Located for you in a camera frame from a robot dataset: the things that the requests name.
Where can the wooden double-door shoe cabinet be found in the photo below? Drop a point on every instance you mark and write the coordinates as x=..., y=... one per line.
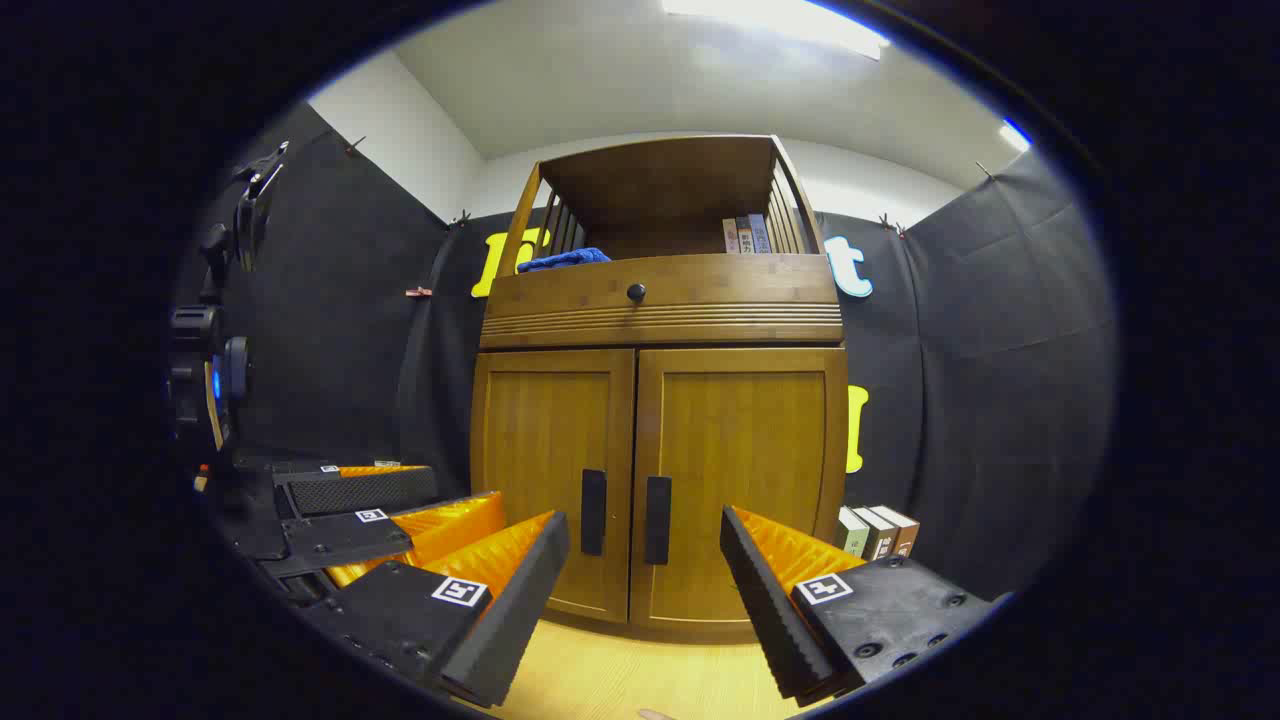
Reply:
x=660, y=200

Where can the blue cloth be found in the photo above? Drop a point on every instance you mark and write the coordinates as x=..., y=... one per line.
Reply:
x=565, y=260

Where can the wooden shoe cabinet door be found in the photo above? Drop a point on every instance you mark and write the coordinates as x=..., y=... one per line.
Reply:
x=750, y=440
x=540, y=440

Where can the reddish brown book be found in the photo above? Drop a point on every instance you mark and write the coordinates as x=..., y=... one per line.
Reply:
x=903, y=532

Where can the black backdrop cloth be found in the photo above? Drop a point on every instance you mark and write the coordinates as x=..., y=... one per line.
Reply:
x=1000, y=350

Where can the wooden drawer with black knob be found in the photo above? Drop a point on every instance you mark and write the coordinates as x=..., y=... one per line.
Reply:
x=720, y=290

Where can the pale green book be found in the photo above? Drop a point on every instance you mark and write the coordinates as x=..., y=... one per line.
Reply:
x=850, y=535

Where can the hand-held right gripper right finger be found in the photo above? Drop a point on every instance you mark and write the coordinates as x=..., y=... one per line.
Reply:
x=765, y=610

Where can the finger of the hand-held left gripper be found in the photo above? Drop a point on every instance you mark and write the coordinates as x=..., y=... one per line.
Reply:
x=360, y=492
x=340, y=540

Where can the dark grey book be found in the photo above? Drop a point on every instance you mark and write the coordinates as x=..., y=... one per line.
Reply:
x=878, y=535

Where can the small ceiling light panel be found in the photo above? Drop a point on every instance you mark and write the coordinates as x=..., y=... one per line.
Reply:
x=1015, y=135

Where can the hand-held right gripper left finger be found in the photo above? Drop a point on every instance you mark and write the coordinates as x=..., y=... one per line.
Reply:
x=520, y=610

